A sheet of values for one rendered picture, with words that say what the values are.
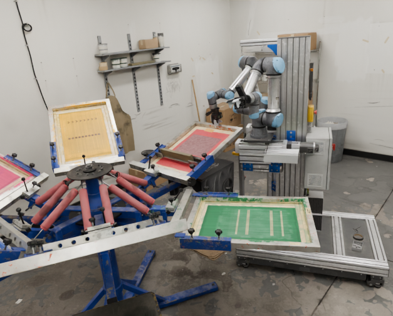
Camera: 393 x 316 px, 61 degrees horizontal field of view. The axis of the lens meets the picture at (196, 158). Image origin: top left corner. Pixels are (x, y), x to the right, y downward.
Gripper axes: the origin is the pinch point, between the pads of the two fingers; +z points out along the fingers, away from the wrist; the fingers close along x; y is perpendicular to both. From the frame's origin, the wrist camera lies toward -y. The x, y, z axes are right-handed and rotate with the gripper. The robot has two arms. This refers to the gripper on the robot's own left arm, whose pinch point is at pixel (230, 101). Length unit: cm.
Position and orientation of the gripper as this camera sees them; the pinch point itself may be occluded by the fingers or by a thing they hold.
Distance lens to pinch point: 230.1
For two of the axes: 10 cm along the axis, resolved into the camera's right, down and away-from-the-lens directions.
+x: -7.4, -0.5, 6.7
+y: 1.6, 9.6, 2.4
